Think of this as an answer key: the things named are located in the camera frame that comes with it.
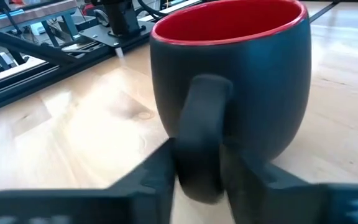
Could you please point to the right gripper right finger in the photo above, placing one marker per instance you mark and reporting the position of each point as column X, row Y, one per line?
column 259, row 199

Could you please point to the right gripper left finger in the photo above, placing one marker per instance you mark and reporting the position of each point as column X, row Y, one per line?
column 141, row 202

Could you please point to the black pot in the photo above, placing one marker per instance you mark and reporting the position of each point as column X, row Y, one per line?
column 259, row 93

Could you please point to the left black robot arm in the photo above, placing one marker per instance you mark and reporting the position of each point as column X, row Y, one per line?
column 121, row 15

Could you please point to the wooden workbench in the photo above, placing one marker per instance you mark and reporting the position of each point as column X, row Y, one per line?
column 36, row 12

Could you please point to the black table frame rail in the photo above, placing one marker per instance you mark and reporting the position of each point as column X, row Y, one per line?
column 26, row 87

